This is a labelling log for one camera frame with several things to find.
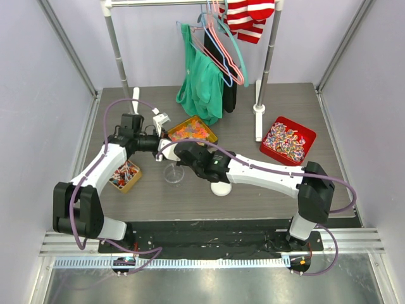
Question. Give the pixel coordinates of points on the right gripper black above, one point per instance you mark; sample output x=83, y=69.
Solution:
x=180, y=163

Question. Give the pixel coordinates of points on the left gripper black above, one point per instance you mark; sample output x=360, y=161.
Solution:
x=157, y=139

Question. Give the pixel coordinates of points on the gold tin star candies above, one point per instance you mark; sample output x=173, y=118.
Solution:
x=192, y=127

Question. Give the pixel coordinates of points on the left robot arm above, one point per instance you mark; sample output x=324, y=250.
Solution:
x=77, y=209

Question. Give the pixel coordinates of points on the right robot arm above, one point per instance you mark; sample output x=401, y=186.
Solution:
x=224, y=169

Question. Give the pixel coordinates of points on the clear plastic jar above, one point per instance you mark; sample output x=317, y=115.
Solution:
x=173, y=175

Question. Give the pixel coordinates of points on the white jar lid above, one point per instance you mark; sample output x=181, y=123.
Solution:
x=221, y=189

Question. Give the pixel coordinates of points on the gold tin lollipops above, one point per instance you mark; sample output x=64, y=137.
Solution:
x=125, y=177

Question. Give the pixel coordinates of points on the white rack foot left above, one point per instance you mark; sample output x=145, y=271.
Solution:
x=133, y=104

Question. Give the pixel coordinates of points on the white rack foot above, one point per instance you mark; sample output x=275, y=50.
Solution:
x=133, y=104
x=258, y=110

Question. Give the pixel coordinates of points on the green t-shirt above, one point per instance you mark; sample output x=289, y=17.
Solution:
x=201, y=93

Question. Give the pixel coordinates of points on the white rack foot right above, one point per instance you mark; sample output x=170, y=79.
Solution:
x=258, y=110

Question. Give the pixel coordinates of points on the red box swirl lollipops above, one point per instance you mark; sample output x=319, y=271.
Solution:
x=287, y=142

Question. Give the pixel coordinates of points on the black hanging garment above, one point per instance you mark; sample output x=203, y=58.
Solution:
x=229, y=97

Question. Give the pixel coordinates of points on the pink clothes hanger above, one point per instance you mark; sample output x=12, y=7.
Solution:
x=197, y=43

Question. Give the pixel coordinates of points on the teal clothes hanger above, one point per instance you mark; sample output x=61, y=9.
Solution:
x=211, y=23

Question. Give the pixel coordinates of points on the blue clothes hanger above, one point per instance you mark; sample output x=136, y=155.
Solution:
x=196, y=63

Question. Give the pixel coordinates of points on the silver rack pole left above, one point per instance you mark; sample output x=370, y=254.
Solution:
x=106, y=8

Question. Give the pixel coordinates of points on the silver rack pole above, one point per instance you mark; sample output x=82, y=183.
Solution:
x=106, y=8
x=269, y=54

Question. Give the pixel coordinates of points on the rack top bar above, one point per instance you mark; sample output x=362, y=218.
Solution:
x=118, y=4

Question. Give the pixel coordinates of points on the red white striped shirt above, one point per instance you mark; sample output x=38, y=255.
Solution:
x=246, y=19

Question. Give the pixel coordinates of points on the silver rack pole right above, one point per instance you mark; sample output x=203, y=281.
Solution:
x=269, y=54

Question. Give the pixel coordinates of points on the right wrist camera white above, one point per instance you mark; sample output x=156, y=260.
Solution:
x=167, y=154

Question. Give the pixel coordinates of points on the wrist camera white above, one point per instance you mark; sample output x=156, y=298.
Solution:
x=167, y=154
x=159, y=120

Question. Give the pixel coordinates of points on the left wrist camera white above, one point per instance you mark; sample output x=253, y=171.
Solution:
x=159, y=120

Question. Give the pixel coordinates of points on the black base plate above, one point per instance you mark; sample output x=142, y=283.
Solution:
x=228, y=236

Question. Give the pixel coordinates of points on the white slotted cable duct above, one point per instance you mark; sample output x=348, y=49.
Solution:
x=123, y=262

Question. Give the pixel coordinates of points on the aluminium frame post left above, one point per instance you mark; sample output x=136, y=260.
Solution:
x=67, y=44

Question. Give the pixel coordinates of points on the aluminium frame post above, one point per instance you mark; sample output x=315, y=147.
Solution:
x=67, y=44
x=348, y=36

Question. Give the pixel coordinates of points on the aluminium frame post right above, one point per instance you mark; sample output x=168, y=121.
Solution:
x=348, y=36

